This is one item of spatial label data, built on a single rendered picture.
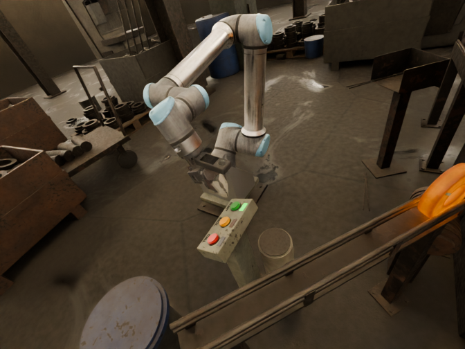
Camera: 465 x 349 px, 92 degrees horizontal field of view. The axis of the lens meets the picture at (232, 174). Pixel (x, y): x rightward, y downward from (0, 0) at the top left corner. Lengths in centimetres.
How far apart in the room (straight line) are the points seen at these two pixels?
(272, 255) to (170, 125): 53
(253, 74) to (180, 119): 62
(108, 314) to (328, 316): 92
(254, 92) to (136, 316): 110
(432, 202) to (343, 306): 74
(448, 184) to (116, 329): 106
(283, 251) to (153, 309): 50
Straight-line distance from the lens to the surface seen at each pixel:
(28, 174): 214
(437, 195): 71
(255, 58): 121
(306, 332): 126
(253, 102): 126
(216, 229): 81
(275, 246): 81
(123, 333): 100
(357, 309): 131
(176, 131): 69
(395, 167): 192
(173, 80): 89
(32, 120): 375
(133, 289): 105
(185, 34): 352
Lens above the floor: 122
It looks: 40 degrees down
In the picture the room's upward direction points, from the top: 17 degrees counter-clockwise
